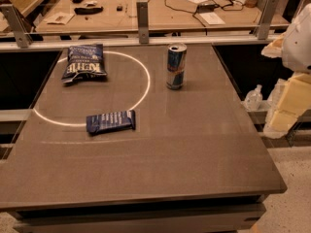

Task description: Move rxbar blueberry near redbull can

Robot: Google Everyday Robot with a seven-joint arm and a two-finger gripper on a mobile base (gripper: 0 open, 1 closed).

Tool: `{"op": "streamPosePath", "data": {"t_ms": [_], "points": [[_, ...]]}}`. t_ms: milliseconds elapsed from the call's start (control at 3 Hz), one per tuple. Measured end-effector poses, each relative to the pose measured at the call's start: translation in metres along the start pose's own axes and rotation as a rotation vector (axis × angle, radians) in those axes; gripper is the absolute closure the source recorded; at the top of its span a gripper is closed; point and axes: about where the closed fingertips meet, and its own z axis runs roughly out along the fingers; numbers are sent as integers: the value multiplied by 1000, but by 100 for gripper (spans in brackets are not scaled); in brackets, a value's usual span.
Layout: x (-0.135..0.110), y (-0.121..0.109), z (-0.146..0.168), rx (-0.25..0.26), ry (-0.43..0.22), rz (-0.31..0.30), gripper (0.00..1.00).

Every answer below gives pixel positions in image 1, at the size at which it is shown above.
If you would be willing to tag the metal rail bar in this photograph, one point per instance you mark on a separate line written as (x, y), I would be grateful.
(129, 42)

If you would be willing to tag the metal bracket post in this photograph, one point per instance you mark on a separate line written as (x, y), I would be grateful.
(267, 14)
(143, 21)
(20, 27)

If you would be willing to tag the blue kettle chips bag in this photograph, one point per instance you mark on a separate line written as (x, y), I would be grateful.
(84, 61)

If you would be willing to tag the redbull can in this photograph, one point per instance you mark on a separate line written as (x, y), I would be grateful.
(176, 61)

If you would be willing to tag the background wooden table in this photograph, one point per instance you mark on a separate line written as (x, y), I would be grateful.
(164, 16)

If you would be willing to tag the white paper sheet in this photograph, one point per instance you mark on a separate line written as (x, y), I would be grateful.
(59, 18)

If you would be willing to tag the left metal bracket post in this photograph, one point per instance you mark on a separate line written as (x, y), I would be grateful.
(20, 27)

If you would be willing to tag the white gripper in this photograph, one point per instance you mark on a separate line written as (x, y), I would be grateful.
(298, 46)

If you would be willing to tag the black device on table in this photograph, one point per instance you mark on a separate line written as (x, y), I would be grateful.
(88, 10)

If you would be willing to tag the blue rxbar blueberry bar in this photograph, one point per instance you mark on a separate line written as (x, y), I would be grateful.
(115, 121)

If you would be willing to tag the white paper card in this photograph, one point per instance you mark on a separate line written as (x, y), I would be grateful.
(212, 18)

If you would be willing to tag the right metal bracket post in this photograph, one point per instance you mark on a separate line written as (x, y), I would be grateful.
(267, 14)

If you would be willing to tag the middle metal bracket post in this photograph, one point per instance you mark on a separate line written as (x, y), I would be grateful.
(143, 21)

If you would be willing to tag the black power adapter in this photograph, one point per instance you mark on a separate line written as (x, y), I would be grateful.
(205, 8)

